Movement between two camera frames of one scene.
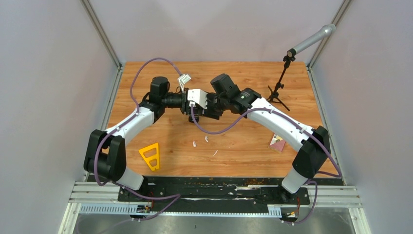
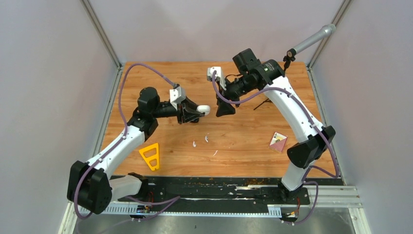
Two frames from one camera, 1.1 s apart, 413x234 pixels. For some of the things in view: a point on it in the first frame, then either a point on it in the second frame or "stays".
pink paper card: [277, 143] stays
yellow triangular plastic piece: [153, 157] stays
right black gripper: [208, 112] → [224, 107]
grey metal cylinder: [323, 33] stays
